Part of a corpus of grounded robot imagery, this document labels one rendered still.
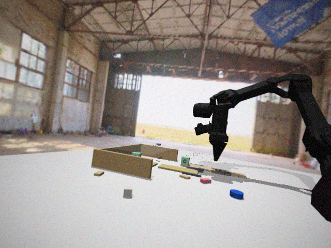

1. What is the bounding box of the blue flat disc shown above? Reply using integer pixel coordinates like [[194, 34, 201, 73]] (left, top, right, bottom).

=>
[[230, 189, 244, 200]]

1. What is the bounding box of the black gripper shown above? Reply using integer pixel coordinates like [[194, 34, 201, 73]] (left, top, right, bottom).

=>
[[209, 118, 229, 161]]

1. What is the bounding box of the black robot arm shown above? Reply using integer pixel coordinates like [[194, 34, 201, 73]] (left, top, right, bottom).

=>
[[193, 73, 331, 176]]

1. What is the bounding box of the green labelled cube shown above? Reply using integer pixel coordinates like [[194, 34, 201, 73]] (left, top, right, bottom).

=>
[[181, 156, 190, 165]]

